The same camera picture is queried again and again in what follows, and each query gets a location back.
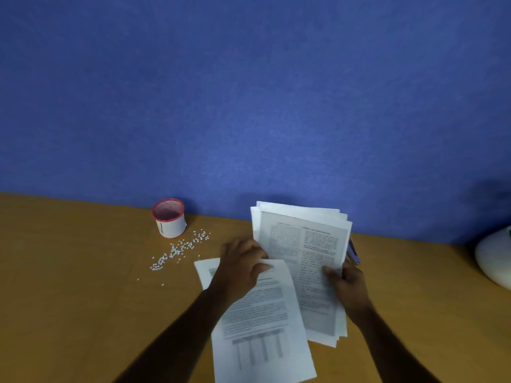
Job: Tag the person's left hand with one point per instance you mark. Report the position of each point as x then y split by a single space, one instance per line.
236 271

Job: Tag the person's right hand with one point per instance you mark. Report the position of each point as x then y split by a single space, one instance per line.
351 289

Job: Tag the person's right thumb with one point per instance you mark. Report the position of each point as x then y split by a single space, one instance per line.
332 273

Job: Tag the person's left thumb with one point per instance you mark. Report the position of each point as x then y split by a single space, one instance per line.
260 269

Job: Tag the stack of printed paper sheets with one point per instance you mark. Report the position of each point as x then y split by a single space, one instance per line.
309 255

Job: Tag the printed paper sheet with table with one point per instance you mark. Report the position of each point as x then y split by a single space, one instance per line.
263 327

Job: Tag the person's right forearm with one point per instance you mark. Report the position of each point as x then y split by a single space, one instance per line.
393 351

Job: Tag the person's left forearm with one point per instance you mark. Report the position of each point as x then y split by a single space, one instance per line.
175 341

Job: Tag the blue pen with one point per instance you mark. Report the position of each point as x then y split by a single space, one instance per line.
353 252

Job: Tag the scattered small white beads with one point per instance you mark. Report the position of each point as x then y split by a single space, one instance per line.
179 249

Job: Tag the white cup with red rim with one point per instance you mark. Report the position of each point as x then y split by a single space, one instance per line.
169 218

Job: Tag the white rounded object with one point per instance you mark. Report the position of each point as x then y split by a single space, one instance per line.
495 257

